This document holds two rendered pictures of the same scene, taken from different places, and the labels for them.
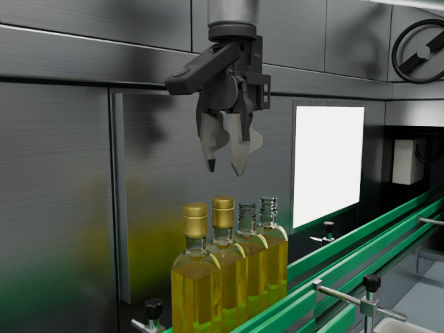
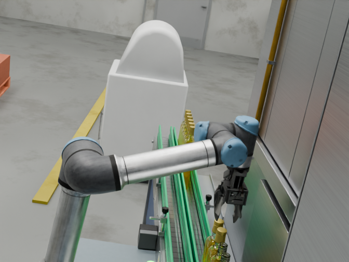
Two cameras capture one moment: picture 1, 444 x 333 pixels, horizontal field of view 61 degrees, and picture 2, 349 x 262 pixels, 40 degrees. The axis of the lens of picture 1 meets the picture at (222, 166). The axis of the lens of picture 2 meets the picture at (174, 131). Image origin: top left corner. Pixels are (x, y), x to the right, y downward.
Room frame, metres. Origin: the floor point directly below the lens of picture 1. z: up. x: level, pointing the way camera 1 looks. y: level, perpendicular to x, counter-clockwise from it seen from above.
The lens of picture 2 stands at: (1.32, -1.23, 1.98)
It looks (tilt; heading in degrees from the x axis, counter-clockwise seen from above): 19 degrees down; 130
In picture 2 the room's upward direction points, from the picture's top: 10 degrees clockwise
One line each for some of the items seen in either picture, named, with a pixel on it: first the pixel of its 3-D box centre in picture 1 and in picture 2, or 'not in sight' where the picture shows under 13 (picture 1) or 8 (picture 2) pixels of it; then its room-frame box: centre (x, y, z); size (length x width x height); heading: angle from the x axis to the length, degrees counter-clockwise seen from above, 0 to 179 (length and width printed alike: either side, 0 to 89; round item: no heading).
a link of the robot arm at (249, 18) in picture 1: (230, 16); (240, 158); (0.58, -0.01, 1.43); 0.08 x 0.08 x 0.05
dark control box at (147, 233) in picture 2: not in sight; (147, 236); (0.06, 0.20, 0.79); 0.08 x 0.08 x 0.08; 47
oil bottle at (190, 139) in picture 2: not in sight; (188, 151); (-0.19, 0.70, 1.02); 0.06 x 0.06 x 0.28; 47
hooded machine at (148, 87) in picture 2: not in sight; (144, 100); (-1.72, 1.88, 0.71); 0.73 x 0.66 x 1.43; 42
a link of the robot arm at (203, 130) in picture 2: not in sight; (215, 135); (0.54, -0.11, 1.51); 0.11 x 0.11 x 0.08; 58
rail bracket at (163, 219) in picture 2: not in sight; (157, 221); (0.16, 0.14, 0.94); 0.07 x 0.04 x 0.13; 47
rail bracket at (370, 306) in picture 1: (356, 305); not in sight; (0.63, -0.24, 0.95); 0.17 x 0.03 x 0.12; 47
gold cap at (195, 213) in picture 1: (195, 219); (218, 225); (0.52, 0.04, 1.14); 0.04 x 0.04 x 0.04
